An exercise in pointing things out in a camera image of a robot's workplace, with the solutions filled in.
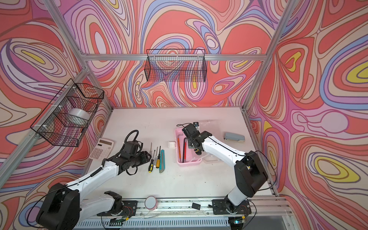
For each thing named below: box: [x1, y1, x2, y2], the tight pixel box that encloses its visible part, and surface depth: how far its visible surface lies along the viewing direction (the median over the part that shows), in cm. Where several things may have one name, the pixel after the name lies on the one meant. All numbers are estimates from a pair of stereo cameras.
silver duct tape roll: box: [66, 107, 91, 127], surface depth 74 cm
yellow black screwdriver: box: [148, 149, 156, 173], surface depth 88 cm
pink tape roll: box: [144, 195, 159, 211], surface depth 72 cm
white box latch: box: [167, 141, 176, 149], surface depth 93 cm
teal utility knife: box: [159, 149, 166, 173], surface depth 90 cm
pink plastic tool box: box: [175, 127, 204, 166], surface depth 93 cm
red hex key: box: [182, 137, 188, 163], surface depth 95 cm
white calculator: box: [88, 138, 115, 160], surface depth 95 cm
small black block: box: [191, 202, 201, 211], surface depth 75 cm
